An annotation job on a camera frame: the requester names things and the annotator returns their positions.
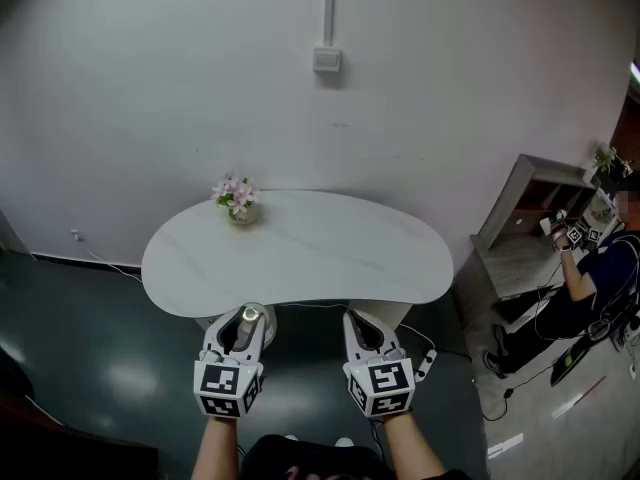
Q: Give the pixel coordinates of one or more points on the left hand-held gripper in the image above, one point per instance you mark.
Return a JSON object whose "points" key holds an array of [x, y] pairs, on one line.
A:
{"points": [[220, 383]]}

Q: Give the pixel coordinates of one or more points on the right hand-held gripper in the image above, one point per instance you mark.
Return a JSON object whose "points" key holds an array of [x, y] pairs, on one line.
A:
{"points": [[382, 383]]}

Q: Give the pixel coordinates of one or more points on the small white bottle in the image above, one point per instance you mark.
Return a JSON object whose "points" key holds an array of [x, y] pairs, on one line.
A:
{"points": [[250, 314]]}

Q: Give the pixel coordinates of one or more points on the person's right forearm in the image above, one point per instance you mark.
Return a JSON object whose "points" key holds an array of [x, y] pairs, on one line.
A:
{"points": [[410, 448]]}

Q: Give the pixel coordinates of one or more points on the person's left forearm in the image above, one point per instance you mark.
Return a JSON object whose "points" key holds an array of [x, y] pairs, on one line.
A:
{"points": [[215, 448]]}

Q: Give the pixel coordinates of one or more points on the white oval table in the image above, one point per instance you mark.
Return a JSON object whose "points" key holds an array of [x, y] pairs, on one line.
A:
{"points": [[325, 248]]}

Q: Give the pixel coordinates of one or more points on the white power strip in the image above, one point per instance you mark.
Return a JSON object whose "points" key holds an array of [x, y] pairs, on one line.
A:
{"points": [[426, 365]]}

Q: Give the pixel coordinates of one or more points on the person's right leg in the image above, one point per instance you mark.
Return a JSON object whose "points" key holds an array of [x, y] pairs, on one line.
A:
{"points": [[344, 441]]}

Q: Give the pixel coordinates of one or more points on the person's black printed shirt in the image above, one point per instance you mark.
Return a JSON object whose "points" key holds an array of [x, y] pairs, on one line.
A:
{"points": [[310, 460]]}

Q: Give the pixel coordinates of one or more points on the pink flowers in cream vase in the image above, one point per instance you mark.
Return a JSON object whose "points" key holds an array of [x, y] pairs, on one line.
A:
{"points": [[236, 198]]}

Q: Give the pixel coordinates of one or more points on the grey wooden shelf unit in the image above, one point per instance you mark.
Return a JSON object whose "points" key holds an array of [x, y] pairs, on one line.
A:
{"points": [[515, 258]]}

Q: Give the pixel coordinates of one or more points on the black and green device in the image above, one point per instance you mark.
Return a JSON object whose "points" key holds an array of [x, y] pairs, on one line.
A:
{"points": [[570, 363]]}

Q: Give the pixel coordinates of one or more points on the small green potted plant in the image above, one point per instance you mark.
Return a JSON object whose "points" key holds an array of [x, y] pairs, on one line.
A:
{"points": [[605, 157]]}

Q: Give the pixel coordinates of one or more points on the white wall switch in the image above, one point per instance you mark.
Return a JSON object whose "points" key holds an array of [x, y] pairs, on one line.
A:
{"points": [[327, 59]]}

